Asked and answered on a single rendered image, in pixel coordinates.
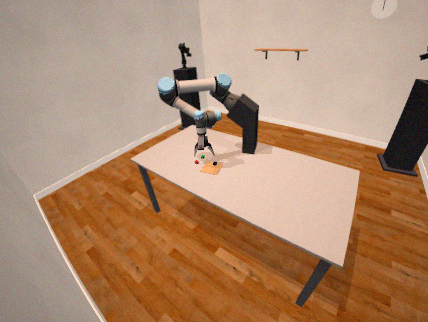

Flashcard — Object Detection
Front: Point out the tan mat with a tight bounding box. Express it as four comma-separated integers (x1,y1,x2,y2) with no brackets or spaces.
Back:
200,162,223,175

